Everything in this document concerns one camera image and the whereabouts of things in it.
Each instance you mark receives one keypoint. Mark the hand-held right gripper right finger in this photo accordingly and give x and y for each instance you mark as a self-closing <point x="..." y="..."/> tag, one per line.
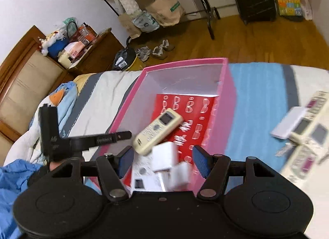
<point x="203" y="161"/>

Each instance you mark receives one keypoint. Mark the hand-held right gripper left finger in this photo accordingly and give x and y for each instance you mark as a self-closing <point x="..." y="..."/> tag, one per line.
<point x="126" y="161"/>

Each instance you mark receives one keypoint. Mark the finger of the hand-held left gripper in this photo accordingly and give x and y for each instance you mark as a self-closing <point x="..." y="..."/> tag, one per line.
<point x="102" y="140"/>

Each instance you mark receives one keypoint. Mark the small white charger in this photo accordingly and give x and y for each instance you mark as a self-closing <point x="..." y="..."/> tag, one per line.
<point x="180" y="176"/>

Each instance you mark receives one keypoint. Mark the beige remote control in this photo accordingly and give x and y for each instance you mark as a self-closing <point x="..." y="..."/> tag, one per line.
<point x="154" y="133"/>

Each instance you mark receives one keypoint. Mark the pink cardboard box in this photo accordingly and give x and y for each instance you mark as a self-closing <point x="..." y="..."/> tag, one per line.
<point x="227" y="105"/>

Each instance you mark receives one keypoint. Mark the metal keys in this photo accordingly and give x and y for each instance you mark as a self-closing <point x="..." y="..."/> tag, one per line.
<point x="284" y="151"/>

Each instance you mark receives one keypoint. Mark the white remote control grey screen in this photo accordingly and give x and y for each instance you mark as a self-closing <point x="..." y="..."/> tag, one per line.
<point x="321" y="135"/>

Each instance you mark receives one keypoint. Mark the person's left hand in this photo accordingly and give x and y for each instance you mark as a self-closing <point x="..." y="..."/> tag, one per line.
<point x="54" y="165"/>

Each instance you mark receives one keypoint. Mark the light blue duck blanket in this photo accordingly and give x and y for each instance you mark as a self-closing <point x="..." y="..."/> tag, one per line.
<point x="64" y="100"/>

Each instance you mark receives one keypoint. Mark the black bag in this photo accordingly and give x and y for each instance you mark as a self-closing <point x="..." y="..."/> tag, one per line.
<point x="123" y="57"/>

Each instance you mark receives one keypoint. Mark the wooden nightstand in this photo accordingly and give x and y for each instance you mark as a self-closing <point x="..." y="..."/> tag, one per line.
<point x="102" y="51"/>

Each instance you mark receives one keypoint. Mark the pink white tissue box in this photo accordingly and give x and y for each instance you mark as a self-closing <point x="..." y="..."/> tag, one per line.
<point x="75" y="50"/>

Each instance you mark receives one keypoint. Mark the grey sneaker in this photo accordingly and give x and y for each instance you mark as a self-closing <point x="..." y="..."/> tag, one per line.
<point x="143" y="54"/>

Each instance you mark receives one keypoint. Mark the blue bag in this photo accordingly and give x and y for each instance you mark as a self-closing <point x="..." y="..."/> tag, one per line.
<point x="57" y="48"/>

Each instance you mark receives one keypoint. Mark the beige shoe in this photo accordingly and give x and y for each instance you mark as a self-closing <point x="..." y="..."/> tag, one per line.
<point x="158" y="51"/>
<point x="168" y="45"/>

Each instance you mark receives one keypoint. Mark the white stuffed toy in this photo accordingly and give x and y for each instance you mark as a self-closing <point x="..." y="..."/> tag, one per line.
<point x="51" y="39"/>

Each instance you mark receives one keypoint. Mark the red snack package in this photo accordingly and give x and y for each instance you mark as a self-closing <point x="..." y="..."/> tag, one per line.
<point x="84" y="34"/>

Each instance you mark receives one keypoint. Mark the small brown paper bag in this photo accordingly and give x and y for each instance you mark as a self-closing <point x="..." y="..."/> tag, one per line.
<point x="128" y="25"/>

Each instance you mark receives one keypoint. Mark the clear plastic bag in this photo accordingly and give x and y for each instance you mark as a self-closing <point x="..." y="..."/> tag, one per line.
<point x="66" y="25"/>

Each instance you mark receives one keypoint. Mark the white printed bag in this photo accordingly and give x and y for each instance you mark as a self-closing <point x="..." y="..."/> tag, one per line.
<point x="145" y="21"/>

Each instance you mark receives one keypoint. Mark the black clothes rack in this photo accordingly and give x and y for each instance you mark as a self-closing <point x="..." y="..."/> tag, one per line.
<point x="208" y="20"/>

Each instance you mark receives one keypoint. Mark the brown paper bag green label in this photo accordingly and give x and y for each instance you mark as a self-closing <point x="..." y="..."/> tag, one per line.
<point x="164" y="10"/>

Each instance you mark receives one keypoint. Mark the colourful patterned gift bag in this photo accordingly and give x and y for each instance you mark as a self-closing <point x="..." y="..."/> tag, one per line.
<point x="287" y="5"/>

